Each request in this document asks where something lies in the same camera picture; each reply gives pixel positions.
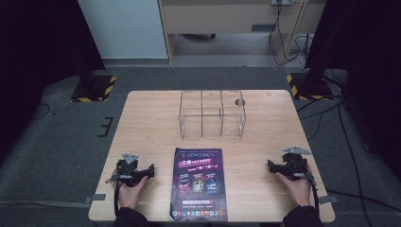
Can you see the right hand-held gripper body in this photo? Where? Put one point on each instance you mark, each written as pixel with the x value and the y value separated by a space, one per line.
pixel 294 165

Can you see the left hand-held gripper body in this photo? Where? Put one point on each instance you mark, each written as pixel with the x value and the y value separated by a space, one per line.
pixel 127 171

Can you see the person's left hand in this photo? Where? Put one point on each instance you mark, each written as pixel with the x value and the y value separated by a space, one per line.
pixel 129 194

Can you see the person's right hand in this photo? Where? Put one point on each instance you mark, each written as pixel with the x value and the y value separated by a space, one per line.
pixel 296 189

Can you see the grey tape strip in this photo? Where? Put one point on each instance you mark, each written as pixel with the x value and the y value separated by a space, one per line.
pixel 327 199
pixel 95 198

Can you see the purple printed flyer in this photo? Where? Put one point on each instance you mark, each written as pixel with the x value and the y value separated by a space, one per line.
pixel 198 186

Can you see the clear acrylic divided organizer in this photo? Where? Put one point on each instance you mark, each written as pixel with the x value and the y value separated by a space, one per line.
pixel 212 116

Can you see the striped black stand base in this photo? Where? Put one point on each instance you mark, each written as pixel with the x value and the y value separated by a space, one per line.
pixel 94 90
pixel 310 88

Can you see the black curtain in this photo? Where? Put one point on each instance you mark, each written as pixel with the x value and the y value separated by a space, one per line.
pixel 38 63
pixel 362 63

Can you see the white cabinet panel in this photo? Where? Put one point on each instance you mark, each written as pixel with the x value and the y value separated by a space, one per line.
pixel 123 28

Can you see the light wooden desk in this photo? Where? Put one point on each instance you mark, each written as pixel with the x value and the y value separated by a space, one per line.
pixel 220 19

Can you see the white power strip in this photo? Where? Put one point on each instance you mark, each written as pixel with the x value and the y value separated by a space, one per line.
pixel 281 2

